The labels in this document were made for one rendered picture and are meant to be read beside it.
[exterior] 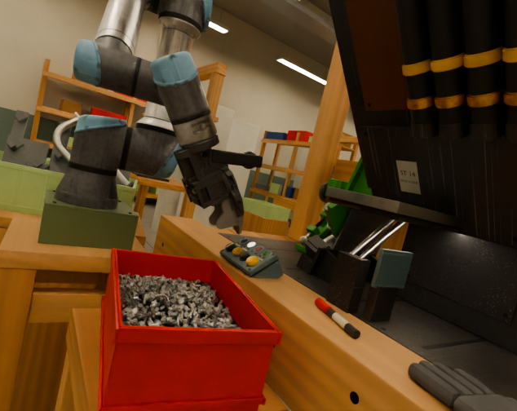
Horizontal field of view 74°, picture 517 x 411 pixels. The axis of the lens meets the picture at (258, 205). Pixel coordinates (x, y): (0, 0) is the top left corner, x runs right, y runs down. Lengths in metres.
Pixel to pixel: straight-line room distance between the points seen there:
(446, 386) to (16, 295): 0.81
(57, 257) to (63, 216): 0.10
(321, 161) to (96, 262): 1.01
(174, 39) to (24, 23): 6.89
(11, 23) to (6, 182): 6.44
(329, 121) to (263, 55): 7.93
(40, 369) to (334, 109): 1.53
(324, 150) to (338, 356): 1.11
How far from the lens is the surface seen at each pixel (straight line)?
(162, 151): 0.95
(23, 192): 1.51
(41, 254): 0.88
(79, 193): 0.95
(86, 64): 0.73
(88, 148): 0.95
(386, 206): 0.58
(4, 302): 0.93
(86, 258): 0.89
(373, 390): 0.54
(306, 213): 1.54
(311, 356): 0.61
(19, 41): 7.79
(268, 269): 0.79
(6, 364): 1.00
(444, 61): 0.59
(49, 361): 1.60
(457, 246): 0.90
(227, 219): 0.70
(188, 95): 0.63
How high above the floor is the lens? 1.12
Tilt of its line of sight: 5 degrees down
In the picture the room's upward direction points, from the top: 14 degrees clockwise
